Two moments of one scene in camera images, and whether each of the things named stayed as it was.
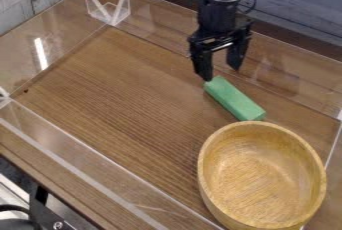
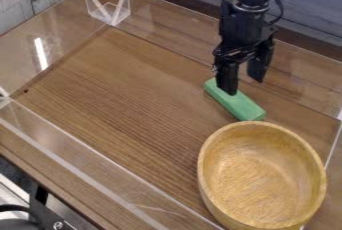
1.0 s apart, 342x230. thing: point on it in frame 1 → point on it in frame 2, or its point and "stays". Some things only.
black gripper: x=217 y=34 → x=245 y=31
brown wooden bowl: x=261 y=176 stays
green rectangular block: x=233 y=100 stays
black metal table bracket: x=40 y=214 stays
